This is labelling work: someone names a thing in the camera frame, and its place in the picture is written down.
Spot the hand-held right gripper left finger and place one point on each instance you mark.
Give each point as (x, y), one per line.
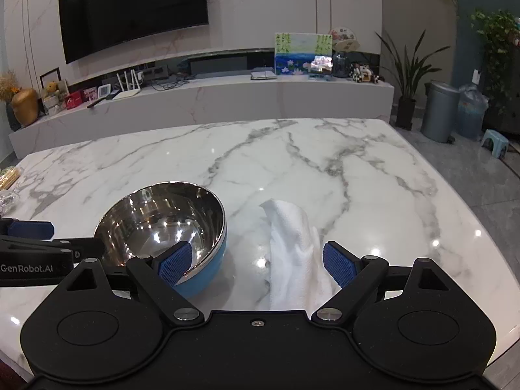
(175, 264)

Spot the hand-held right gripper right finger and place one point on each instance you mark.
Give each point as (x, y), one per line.
(339, 266)

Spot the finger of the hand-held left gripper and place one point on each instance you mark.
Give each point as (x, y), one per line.
(32, 228)
(48, 247)

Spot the stainless steel bowl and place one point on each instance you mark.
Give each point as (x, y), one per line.
(162, 219)

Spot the white cloth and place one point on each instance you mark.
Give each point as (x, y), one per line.
(292, 252)

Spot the crinkled clear plastic wrap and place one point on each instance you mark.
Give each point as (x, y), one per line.
(8, 204)

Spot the bamboo roll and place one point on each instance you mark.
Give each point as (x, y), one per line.
(8, 178)

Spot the golden vase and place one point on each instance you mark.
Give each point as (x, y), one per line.
(25, 107)

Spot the teddy bear gift box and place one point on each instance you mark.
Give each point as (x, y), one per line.
(53, 97)

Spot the red box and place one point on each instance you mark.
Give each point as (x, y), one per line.
(74, 100)

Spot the dried flower bunch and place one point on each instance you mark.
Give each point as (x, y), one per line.
(8, 85)

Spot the pink card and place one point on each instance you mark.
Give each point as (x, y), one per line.
(92, 94)

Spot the black remote control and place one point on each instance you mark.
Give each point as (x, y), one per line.
(103, 100)

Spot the small white desk clock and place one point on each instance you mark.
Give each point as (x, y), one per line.
(106, 91)

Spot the white router with antennas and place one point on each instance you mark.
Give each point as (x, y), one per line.
(129, 89)

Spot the white marble media console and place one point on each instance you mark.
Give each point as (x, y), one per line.
(227, 97)

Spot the grey trash bin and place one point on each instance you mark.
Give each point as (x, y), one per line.
(438, 109)

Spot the small toy figurines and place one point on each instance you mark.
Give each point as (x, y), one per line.
(363, 74)

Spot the long-leaf potted plant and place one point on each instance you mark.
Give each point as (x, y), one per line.
(406, 81)

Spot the flower display box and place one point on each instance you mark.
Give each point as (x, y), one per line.
(321, 67)

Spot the teal plastic stool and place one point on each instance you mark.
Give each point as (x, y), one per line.
(495, 140)

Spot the dark glass jar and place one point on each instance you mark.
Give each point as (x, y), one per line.
(340, 65)

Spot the lotus pond painting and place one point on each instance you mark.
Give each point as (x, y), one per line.
(300, 55)

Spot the round paper fan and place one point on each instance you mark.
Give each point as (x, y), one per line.
(344, 37)

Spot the leafy green climbing plant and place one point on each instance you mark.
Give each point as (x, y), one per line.
(497, 53)

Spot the black picture frame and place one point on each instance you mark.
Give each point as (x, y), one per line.
(49, 75)

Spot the white wall socket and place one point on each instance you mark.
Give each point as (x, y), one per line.
(473, 77)

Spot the black wall television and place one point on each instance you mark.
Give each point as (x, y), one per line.
(130, 8)

